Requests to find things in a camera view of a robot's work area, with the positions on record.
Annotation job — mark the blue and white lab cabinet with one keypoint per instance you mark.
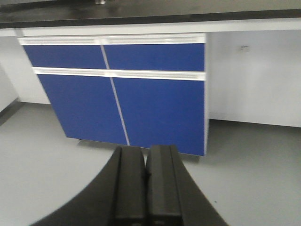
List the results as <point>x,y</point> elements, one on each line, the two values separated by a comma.
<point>129,89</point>

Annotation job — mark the black lab bench top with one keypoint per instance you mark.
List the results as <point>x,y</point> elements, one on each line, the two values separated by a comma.
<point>115,12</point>

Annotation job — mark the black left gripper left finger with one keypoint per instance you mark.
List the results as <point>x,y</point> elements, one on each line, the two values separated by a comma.
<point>115,197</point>

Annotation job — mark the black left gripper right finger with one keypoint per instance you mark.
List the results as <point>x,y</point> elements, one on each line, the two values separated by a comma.
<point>173,197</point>

